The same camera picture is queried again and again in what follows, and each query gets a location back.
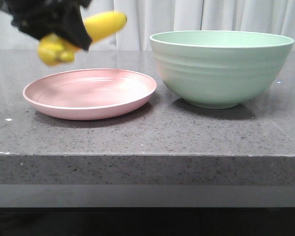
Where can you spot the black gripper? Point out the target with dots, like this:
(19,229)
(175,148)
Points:
(39,18)

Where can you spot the yellow banana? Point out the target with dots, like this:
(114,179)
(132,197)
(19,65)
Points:
(53,50)

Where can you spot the pink plate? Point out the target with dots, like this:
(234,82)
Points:
(90,94)

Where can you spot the green ribbed bowl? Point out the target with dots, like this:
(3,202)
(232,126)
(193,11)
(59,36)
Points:
(218,69)

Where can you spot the white curtain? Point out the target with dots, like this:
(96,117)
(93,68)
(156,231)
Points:
(147,17)

